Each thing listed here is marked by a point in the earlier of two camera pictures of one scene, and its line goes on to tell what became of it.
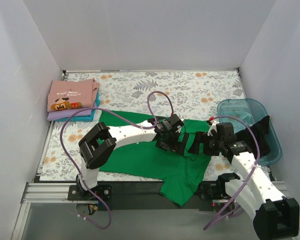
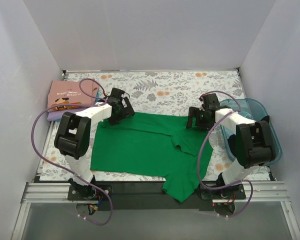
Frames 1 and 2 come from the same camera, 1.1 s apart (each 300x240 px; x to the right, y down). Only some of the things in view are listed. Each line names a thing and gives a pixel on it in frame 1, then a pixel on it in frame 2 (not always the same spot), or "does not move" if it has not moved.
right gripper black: [203, 144] → [193, 117]
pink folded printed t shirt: [71, 94] does not move
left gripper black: [170, 145] → [126, 110]
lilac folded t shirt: [59, 115] does not move
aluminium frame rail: [48, 192] does not move
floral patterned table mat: [194, 94] does not move
